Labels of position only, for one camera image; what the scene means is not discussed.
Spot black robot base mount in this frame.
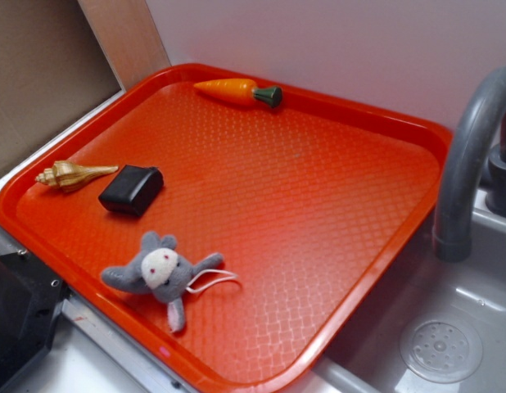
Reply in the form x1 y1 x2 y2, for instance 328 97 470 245
0 252 66 392

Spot orange toy carrot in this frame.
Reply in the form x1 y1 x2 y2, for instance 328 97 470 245
193 78 283 108

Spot grey curved faucet spout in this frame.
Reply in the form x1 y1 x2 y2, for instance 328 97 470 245
432 66 506 262

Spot tan spiral seashell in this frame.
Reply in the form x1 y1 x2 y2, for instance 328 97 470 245
35 160 119 192

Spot grey plastic sink basin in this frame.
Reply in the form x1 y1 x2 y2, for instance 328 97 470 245
314 187 506 392

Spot black rectangular box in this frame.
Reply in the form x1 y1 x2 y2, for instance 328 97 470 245
98 165 164 217

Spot grey plush mouse toy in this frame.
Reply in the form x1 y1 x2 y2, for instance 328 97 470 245
101 232 238 332

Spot dark grey faucet handle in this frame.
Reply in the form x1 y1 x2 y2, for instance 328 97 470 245
486 114 506 218

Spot orange plastic tray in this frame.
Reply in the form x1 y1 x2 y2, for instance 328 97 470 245
0 65 452 392

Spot brown cardboard panel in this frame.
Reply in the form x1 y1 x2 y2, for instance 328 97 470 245
0 1 120 178

